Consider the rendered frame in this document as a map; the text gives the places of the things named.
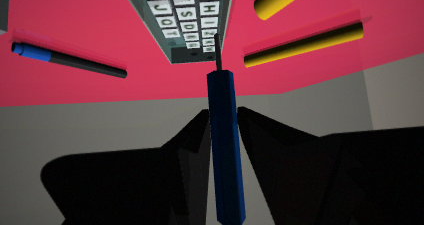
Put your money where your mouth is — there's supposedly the keyboard with white letter keys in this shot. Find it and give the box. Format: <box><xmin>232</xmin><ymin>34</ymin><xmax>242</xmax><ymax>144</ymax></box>
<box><xmin>128</xmin><ymin>0</ymin><xmax>232</xmax><ymax>65</ymax></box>

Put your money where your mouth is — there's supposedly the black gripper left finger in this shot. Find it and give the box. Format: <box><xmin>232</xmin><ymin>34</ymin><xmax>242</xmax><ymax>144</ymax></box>
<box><xmin>40</xmin><ymin>109</ymin><xmax>211</xmax><ymax>225</ymax></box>

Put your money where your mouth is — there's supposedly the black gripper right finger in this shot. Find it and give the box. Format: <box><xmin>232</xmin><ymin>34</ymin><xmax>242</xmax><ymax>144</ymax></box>
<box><xmin>237</xmin><ymin>107</ymin><xmax>424</xmax><ymax>225</ymax></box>

